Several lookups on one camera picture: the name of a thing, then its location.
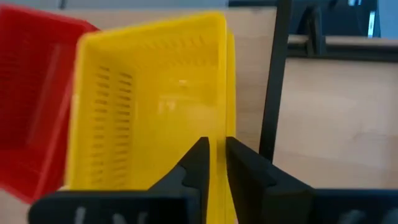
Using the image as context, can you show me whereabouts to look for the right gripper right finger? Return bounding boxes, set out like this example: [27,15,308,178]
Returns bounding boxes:
[226,136,315,224]

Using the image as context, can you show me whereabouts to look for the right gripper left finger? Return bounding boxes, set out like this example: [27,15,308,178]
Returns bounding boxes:
[149,136,211,224]

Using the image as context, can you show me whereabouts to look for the red plastic basket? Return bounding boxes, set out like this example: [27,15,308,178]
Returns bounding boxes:
[0,3,100,205]

